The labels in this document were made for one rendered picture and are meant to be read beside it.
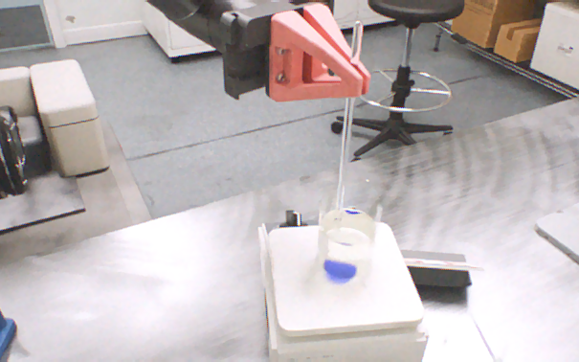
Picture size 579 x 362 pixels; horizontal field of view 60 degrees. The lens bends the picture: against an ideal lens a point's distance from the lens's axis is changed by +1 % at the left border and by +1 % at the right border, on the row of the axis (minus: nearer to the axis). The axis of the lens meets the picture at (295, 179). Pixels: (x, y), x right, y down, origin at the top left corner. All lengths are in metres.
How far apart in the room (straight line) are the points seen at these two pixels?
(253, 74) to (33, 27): 3.00
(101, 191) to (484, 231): 0.99
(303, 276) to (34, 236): 0.94
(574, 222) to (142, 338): 0.52
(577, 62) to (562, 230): 2.08
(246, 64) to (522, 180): 0.49
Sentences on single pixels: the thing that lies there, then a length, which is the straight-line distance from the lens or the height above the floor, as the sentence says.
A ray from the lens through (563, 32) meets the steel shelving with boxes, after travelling 2.76.
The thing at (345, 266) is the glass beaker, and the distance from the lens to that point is 0.42.
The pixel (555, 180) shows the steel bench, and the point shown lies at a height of 0.75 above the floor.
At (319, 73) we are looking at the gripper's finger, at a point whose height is 0.99.
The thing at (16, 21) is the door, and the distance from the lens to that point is 3.36.
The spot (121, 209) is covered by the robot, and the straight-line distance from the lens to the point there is 1.31.
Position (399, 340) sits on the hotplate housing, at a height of 0.82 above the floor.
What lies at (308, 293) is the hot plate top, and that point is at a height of 0.84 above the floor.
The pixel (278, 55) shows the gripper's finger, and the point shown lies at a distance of 0.38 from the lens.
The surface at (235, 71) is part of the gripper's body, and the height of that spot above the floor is 1.00.
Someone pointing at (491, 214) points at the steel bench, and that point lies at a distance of 0.69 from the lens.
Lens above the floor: 1.16
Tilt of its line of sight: 36 degrees down
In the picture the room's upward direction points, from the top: 2 degrees clockwise
